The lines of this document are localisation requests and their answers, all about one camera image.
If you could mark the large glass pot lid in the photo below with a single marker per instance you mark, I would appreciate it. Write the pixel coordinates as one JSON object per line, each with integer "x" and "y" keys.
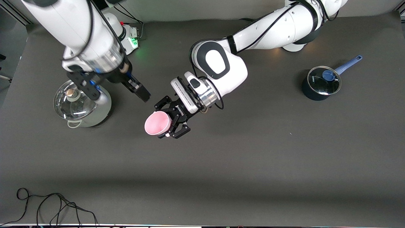
{"x": 72, "y": 107}

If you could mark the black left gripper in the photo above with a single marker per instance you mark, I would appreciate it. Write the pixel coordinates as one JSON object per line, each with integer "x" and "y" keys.
{"x": 179, "y": 111}

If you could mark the dark blue saucepan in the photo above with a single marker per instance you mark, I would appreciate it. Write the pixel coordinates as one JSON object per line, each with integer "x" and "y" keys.
{"x": 308, "y": 91}

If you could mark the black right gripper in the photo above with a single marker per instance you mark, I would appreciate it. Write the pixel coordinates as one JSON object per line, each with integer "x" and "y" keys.
{"x": 126, "y": 79}

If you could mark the black right camera mount plate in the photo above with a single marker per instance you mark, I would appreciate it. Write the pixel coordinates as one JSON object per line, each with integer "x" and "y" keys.
{"x": 80, "y": 83}

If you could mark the pink plastic cup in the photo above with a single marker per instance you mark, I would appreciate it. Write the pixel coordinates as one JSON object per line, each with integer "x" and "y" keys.
{"x": 156, "y": 123}

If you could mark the dark grey table mat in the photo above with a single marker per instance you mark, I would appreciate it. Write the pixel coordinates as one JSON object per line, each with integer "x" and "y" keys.
{"x": 202, "y": 164}

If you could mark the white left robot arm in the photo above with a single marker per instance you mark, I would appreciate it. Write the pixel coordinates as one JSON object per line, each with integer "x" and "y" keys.
{"x": 269, "y": 38}

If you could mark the glass lid with blue knob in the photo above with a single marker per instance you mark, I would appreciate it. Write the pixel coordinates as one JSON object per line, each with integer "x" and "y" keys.
{"x": 318, "y": 84}

